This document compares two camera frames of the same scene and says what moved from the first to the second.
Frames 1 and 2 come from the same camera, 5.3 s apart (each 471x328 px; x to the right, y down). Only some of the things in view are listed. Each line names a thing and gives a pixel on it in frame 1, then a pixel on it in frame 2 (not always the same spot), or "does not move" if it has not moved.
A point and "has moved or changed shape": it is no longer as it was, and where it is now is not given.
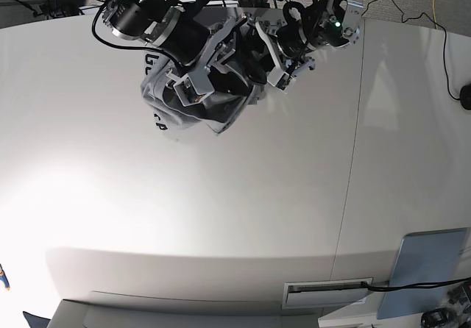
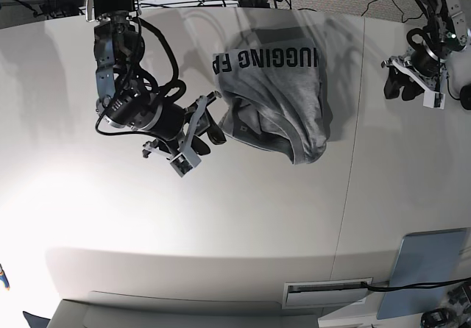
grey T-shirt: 167,111 has moved or changed shape
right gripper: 278,73 to 430,84
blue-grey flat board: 425,257 does not move
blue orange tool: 3,276 does not move
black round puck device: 465,97 does not move
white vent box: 332,293 does not move
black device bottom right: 437,318 does not move
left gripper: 206,80 to 178,126
